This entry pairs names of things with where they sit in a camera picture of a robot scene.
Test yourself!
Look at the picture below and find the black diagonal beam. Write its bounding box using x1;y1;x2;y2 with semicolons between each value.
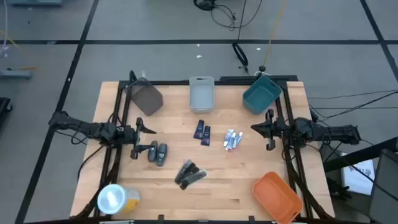
323;136;398;174

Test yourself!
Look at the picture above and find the light grey plastic bin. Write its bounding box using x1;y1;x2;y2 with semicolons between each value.
188;76;216;113

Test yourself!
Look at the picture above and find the thin black floor cable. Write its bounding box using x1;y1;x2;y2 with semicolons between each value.
307;89;398;100

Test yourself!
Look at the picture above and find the black hanging cable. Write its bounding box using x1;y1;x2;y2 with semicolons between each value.
237;0;248;43

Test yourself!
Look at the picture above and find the dark translucent plastic bin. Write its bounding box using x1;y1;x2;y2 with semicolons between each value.
126;77;164;117

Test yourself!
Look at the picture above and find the grey flat bar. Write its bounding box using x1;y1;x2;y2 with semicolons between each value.
0;68;34;80

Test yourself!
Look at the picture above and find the teal plastic bin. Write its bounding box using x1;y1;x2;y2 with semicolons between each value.
242;76;282;115

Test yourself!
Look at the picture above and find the black object on floor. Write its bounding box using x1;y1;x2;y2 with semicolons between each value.
0;96;13;125

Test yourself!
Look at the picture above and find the black aluminium table frame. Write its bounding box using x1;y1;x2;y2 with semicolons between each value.
70;74;335;224

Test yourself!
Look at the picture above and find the dark grey oval razor case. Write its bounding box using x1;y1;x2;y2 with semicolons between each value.
147;140;159;162
155;142;169;167

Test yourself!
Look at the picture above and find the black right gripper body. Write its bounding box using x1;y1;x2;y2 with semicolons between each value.
265;108;293;152

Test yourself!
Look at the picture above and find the white yellow wipes canister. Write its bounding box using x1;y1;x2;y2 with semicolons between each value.
96;183;142;215

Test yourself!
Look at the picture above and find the black strap loop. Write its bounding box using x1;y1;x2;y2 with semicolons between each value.
232;42;249;75

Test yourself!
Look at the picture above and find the black comb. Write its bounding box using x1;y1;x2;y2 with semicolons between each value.
179;169;208;191
175;164;201;185
174;159;194;184

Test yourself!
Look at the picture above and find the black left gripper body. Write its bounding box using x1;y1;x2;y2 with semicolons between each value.
119;117;144;161

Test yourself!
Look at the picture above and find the yellow hanging cable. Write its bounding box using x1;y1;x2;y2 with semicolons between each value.
262;0;287;68

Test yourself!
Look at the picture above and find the thick black floor cable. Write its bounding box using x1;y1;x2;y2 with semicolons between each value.
323;91;398;121

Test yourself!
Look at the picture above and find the tangled black floor cable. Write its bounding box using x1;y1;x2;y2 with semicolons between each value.
193;0;264;32

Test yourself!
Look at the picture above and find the orange plastic bin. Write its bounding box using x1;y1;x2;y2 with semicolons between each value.
251;171;303;224

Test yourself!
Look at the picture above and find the grey floor object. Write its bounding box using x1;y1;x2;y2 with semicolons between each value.
6;0;63;7

